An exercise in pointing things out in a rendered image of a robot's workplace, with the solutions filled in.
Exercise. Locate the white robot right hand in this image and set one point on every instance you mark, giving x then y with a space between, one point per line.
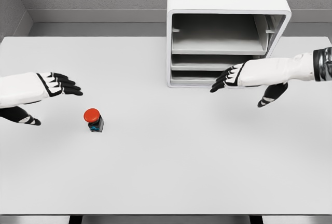
262 73

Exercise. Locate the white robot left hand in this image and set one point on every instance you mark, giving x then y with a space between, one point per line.
23 89

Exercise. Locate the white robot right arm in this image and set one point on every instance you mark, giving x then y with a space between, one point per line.
306 66

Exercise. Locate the red button load switch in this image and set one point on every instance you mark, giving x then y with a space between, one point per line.
93 117

